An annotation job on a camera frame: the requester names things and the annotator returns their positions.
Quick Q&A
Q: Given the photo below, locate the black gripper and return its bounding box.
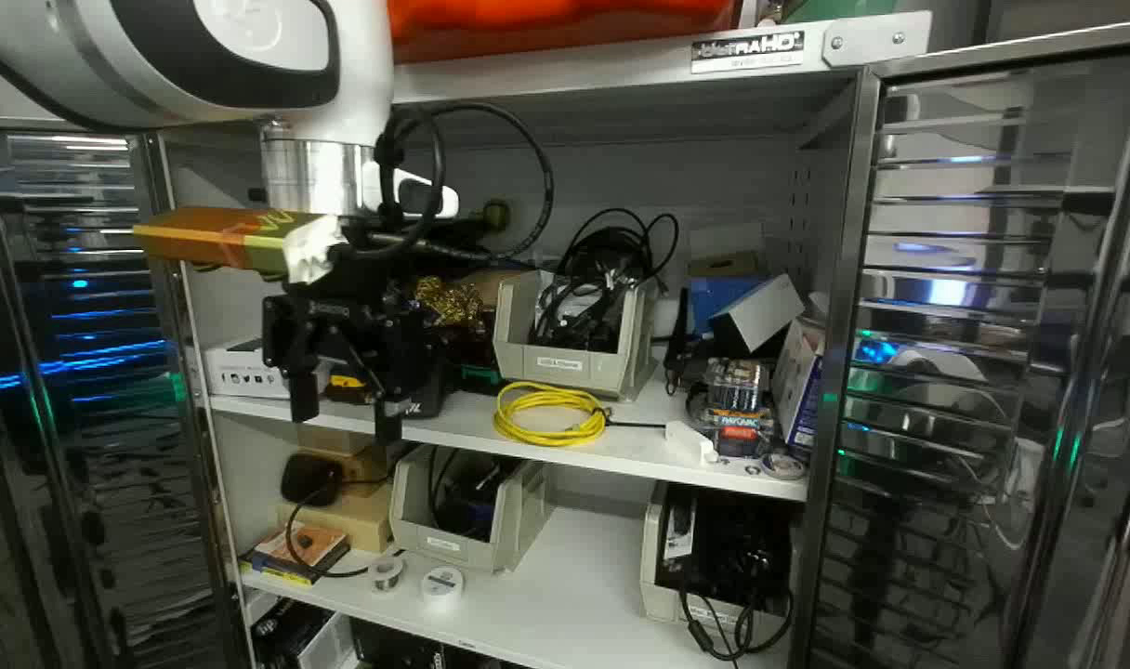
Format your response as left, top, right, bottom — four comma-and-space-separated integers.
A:
258, 214, 463, 454

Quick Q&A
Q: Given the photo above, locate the yellow cable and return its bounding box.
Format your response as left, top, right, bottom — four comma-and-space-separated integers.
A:
489, 379, 614, 448

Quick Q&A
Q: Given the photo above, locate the white flat electronics box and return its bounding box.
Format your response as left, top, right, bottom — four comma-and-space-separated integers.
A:
200, 333, 341, 405

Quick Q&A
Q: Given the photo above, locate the brown cardboard box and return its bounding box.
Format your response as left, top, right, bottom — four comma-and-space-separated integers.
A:
280, 425, 398, 556

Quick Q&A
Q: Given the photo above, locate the orange green box, white end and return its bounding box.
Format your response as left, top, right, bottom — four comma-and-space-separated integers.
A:
132, 204, 341, 286

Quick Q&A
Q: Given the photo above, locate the flat orange brown box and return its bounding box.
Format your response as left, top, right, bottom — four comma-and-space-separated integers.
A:
244, 523, 356, 589

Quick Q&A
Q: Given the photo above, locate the black box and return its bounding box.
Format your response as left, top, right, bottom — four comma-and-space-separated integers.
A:
249, 597, 334, 669

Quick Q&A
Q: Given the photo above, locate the blue box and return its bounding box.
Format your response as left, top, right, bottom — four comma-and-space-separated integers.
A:
681, 272, 768, 343

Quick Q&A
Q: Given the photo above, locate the grey box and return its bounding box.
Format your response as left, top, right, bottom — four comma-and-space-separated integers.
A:
706, 272, 809, 358

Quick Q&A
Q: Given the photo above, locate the white box with stickers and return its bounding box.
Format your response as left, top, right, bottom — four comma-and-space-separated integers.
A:
768, 317, 833, 454

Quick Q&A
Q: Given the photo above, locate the yellow black tool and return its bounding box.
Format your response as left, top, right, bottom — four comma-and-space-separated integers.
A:
318, 366, 377, 405

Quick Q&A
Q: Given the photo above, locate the gold brown packet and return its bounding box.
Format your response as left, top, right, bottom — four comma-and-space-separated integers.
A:
410, 272, 503, 331

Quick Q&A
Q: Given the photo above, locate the beige bin with black parts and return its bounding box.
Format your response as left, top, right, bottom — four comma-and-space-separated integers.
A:
386, 443, 548, 577

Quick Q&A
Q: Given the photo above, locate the white tape roll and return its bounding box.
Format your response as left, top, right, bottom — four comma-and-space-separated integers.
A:
417, 560, 468, 607
364, 549, 411, 593

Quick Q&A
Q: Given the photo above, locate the beige labelled storage bin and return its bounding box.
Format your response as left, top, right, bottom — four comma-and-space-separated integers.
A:
485, 269, 661, 402

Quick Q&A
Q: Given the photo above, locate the glass cabinet door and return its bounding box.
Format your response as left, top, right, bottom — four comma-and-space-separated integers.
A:
0, 124, 244, 669
786, 13, 1130, 669

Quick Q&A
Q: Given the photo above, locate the black device lower shelf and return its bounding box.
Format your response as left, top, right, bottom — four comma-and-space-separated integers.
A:
636, 478, 800, 632

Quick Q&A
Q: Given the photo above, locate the clear plastic parts organizer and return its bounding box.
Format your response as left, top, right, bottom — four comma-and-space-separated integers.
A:
692, 353, 781, 466

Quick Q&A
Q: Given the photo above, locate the grey metal shelf unit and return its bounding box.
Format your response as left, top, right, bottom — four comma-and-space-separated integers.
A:
151, 11, 935, 669

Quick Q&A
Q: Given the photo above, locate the orange cloth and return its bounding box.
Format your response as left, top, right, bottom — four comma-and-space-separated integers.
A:
384, 0, 743, 67

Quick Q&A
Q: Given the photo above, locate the small tape roll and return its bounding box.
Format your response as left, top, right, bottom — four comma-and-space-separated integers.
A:
762, 448, 809, 482

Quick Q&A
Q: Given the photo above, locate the black device with cable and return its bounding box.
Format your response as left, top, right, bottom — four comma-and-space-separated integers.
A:
275, 448, 384, 584

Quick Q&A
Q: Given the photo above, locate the black cables bundle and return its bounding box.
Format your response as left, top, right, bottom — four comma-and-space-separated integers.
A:
529, 204, 687, 358

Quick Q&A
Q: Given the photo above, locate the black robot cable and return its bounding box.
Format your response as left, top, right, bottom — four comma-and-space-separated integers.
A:
376, 100, 556, 272

